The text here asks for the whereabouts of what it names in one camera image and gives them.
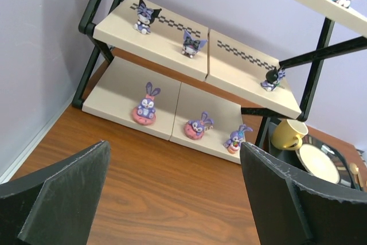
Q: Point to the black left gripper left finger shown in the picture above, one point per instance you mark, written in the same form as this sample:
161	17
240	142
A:
56	204

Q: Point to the yellow ceramic mug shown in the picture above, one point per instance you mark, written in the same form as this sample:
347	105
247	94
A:
288	134

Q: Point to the purple bunny holding cake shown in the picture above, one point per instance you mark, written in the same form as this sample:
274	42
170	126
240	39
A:
235	139

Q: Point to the purple bunny with pink bow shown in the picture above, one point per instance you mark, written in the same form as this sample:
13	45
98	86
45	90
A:
144	112

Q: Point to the beige black three-tier shelf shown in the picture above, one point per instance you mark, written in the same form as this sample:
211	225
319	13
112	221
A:
223	78

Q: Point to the striped rim dinner plate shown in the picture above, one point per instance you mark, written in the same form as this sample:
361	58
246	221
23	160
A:
324	162

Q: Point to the black imp purple toy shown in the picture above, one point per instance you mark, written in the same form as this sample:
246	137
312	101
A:
191	46

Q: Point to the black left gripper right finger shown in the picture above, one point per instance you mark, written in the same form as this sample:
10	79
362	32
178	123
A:
290	206

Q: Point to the gold spoon green handle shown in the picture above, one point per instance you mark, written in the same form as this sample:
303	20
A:
357	175

